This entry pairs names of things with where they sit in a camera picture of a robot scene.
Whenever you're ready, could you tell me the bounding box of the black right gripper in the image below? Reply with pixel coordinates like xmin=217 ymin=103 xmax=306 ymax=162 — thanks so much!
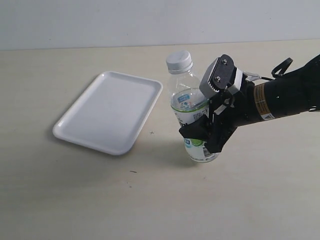
xmin=178 ymin=82 xmax=258 ymax=153

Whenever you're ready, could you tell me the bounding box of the clear plastic water bottle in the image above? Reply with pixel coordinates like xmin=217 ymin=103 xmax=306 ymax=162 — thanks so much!
xmin=167 ymin=66 xmax=221 ymax=164

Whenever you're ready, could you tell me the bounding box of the white bottle cap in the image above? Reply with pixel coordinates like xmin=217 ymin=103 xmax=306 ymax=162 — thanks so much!
xmin=166 ymin=50 xmax=193 ymax=75

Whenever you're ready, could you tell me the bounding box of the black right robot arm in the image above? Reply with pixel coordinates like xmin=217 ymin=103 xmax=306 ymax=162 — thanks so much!
xmin=179 ymin=54 xmax=320 ymax=153

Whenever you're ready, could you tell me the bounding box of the white rectangular plastic tray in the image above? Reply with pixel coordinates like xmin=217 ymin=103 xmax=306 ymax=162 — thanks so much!
xmin=52 ymin=71 xmax=163 ymax=156

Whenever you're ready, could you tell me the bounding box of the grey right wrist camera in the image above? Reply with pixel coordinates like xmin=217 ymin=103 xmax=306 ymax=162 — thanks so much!
xmin=199 ymin=54 xmax=246 ymax=99

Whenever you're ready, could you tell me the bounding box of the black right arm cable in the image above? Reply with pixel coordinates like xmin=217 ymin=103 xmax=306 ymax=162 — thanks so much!
xmin=246 ymin=57 xmax=294 ymax=82

